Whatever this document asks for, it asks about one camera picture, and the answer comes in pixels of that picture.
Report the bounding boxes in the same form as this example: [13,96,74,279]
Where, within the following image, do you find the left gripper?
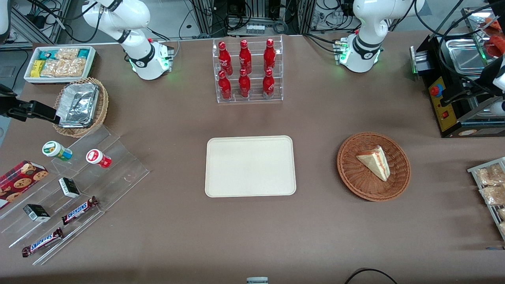
[440,53,505,106]

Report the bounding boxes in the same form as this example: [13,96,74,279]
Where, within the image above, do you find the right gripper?
[0,84,59,123]

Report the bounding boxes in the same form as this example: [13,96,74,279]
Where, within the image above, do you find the triangle sandwich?
[356,146,391,182]

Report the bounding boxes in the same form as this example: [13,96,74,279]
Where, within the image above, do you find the deep wicker basket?
[53,77,109,138]

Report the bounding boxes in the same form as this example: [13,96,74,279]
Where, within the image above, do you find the shallow round wicker basket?
[337,132,411,202]

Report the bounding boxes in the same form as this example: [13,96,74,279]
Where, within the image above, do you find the beige rectangular tray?
[205,136,297,198]

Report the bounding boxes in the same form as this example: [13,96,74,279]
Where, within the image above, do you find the black glass food warmer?
[410,6,505,138]

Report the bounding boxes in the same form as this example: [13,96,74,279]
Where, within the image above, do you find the stacked foil trays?
[55,82,100,128]

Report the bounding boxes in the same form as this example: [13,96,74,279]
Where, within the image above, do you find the steel pan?
[445,38,490,76]

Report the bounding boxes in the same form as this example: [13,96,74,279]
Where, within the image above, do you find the green-lidded cup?
[42,141,73,162]

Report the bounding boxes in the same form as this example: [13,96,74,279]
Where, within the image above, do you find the yellow snack packet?
[30,60,46,78]

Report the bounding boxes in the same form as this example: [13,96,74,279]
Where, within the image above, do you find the clear cracker bag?
[55,48,80,61]
[40,58,86,78]

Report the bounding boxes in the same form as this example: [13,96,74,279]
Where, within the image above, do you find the red food item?
[484,35,505,57]
[479,17,505,32]

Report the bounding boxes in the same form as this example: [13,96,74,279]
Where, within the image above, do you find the white snack bin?
[24,46,97,84]

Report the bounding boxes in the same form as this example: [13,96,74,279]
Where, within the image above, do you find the red-lidded cup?
[86,149,112,169]

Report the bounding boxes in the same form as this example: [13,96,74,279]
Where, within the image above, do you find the red cookie box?
[0,160,49,210]

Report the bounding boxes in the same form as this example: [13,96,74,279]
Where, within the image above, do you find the small black box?
[58,177,81,199]
[22,204,51,222]

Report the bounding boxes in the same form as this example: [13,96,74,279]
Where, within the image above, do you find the clear acrylic stepped display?
[0,125,151,266]

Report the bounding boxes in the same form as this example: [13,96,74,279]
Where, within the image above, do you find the snickers bar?
[21,227,64,258]
[61,196,99,226]

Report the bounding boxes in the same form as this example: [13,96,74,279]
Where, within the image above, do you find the red cola bottle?
[238,39,253,75]
[218,41,234,76]
[218,70,232,100]
[238,69,252,99]
[262,69,276,98]
[263,38,277,73]

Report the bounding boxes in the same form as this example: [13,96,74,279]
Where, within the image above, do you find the clear acrylic bottle rack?
[212,35,284,104]

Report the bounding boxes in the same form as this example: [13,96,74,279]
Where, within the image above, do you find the aluminium frame rack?
[0,0,72,50]
[189,0,318,37]

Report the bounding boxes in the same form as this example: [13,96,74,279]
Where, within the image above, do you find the grey wire rack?
[467,157,505,241]

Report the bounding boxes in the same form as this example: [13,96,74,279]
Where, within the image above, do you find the black cable loop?
[344,268,400,284]

